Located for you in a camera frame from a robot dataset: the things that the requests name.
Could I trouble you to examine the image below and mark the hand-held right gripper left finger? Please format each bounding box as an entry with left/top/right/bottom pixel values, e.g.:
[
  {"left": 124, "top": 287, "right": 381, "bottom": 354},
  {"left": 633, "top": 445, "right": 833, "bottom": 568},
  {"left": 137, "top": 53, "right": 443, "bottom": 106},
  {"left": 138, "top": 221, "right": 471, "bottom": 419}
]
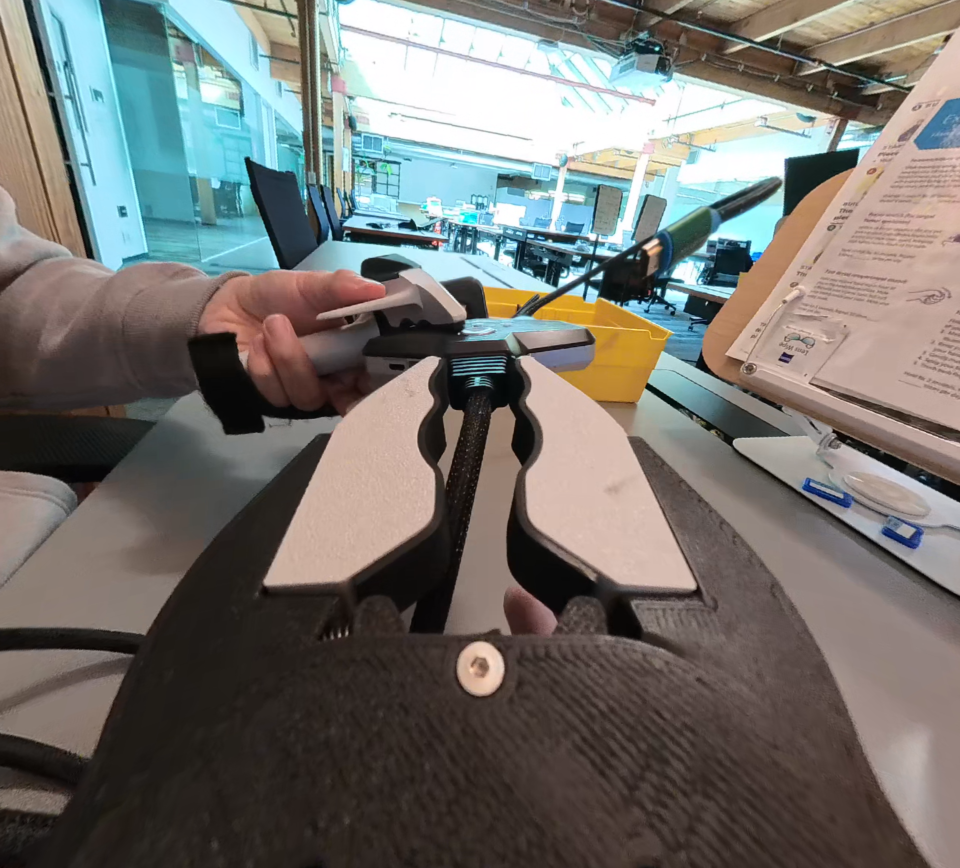
[{"left": 264, "top": 357, "right": 451, "bottom": 614}]

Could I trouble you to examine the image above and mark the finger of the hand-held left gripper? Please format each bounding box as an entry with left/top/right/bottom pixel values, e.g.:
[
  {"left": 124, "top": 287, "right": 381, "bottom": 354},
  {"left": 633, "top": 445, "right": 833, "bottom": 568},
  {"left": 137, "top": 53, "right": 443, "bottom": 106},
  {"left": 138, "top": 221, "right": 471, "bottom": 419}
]
[
  {"left": 316, "top": 297, "right": 400, "bottom": 324},
  {"left": 375, "top": 268, "right": 468, "bottom": 329}
]

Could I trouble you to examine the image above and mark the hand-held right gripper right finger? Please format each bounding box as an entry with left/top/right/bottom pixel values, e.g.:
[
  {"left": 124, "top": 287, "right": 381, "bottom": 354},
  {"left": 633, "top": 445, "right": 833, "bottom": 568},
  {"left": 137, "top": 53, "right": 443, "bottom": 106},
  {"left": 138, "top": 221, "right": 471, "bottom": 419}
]
[{"left": 506, "top": 357, "right": 699, "bottom": 618}]

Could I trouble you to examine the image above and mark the black braided hub cable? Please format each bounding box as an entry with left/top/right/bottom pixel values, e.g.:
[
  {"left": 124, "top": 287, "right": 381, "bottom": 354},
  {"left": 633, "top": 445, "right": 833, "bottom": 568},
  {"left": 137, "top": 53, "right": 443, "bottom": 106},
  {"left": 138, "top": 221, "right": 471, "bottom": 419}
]
[{"left": 411, "top": 388, "right": 496, "bottom": 635}]

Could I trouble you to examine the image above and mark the black silver usb hub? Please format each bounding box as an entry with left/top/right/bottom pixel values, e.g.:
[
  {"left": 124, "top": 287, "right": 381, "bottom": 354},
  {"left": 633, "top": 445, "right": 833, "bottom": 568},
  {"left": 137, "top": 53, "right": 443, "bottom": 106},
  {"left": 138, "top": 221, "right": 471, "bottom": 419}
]
[{"left": 363, "top": 317, "right": 597, "bottom": 391}]

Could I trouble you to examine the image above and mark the yellow plastic bin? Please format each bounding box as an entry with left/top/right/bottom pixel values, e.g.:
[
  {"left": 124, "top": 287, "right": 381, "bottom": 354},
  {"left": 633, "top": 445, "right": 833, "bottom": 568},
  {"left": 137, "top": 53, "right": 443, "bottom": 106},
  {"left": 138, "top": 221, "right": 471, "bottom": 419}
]
[{"left": 482, "top": 285, "right": 674, "bottom": 404}]

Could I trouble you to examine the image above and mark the person's left forearm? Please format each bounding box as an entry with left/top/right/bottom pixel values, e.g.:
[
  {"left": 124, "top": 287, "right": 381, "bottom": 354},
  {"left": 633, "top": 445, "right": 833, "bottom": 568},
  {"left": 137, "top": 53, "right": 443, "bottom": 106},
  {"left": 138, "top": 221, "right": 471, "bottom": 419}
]
[{"left": 0, "top": 186, "right": 252, "bottom": 413}]

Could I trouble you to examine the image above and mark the person's left hand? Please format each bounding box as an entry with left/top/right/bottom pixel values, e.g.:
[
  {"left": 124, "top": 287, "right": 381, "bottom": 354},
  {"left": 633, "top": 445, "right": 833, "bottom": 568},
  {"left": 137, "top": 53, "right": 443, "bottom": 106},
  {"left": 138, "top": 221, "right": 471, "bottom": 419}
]
[{"left": 197, "top": 268, "right": 389, "bottom": 415}]

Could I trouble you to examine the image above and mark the person's right hand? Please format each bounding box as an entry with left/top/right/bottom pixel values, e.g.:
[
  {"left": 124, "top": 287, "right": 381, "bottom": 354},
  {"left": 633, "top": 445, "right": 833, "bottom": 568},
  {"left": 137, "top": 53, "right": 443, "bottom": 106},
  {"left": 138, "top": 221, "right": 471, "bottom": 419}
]
[{"left": 504, "top": 587, "right": 561, "bottom": 637}]

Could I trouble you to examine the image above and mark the dark wooden desk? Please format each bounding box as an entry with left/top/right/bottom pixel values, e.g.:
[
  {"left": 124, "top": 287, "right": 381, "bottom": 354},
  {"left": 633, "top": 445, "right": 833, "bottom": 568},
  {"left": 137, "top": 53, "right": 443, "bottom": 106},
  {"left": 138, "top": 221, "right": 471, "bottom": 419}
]
[{"left": 341, "top": 212, "right": 451, "bottom": 248}]

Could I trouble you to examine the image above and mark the black office chair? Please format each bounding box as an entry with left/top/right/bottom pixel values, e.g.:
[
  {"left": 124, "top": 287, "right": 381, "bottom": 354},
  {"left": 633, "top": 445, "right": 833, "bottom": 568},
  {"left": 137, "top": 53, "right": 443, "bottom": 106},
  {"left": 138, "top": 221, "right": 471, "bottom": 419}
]
[
  {"left": 600, "top": 238, "right": 684, "bottom": 318},
  {"left": 306, "top": 183, "right": 336, "bottom": 244},
  {"left": 0, "top": 414, "right": 156, "bottom": 485},
  {"left": 244, "top": 157, "right": 320, "bottom": 271}
]

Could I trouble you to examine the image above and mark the wooden document stand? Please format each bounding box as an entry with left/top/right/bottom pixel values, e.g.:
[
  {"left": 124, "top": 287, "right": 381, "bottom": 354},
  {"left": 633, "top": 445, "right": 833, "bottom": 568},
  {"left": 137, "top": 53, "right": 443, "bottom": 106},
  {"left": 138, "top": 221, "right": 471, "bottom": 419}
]
[{"left": 703, "top": 167, "right": 960, "bottom": 487}]

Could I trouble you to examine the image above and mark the clear lens wipe sachet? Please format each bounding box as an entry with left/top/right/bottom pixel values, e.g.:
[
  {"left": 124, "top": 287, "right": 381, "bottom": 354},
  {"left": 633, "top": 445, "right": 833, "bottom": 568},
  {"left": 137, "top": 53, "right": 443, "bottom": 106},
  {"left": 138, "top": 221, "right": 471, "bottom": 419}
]
[{"left": 763, "top": 317, "right": 850, "bottom": 383}]

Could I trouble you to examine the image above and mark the clear round disc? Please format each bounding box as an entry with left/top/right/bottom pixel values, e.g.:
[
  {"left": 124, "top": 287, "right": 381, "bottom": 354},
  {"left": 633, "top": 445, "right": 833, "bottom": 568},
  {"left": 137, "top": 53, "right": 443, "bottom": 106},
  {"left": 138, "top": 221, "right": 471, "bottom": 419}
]
[{"left": 828, "top": 467, "right": 933, "bottom": 518}]

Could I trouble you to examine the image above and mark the ceiling projector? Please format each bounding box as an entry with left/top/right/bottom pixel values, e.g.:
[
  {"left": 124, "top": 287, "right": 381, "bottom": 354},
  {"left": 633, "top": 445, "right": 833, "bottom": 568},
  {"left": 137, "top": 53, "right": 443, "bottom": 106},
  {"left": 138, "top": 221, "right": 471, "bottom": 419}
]
[{"left": 609, "top": 37, "right": 674, "bottom": 87}]

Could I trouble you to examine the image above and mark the person's grey clothed leg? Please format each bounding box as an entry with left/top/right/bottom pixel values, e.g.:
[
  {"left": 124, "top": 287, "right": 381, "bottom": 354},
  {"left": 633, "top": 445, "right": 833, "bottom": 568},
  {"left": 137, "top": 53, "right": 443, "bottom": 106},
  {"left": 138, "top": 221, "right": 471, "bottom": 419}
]
[{"left": 0, "top": 471, "right": 78, "bottom": 584}]

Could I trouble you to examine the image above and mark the black monitor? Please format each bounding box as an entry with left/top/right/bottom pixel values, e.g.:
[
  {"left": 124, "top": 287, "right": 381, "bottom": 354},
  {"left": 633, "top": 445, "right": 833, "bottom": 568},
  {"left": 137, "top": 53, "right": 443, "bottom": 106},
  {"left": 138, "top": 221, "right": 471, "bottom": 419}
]
[{"left": 783, "top": 148, "right": 861, "bottom": 218}]

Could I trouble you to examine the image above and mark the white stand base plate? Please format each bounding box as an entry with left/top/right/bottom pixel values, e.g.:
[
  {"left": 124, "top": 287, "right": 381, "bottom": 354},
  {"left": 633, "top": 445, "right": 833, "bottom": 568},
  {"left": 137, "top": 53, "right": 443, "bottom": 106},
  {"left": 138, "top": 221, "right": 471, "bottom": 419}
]
[{"left": 732, "top": 433, "right": 960, "bottom": 595}]

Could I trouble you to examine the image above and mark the thin black cable green plug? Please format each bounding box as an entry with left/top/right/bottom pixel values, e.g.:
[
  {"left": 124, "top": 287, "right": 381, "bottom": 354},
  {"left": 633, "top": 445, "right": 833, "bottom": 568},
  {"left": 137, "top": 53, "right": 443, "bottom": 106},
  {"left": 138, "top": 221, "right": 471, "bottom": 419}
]
[{"left": 517, "top": 176, "right": 786, "bottom": 319}]

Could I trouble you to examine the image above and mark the thick black cable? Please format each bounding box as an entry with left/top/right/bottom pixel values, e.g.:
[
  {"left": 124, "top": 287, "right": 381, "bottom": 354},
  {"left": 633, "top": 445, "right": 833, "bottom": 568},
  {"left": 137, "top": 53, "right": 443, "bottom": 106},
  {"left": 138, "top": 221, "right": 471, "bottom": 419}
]
[{"left": 0, "top": 626, "right": 145, "bottom": 791}]

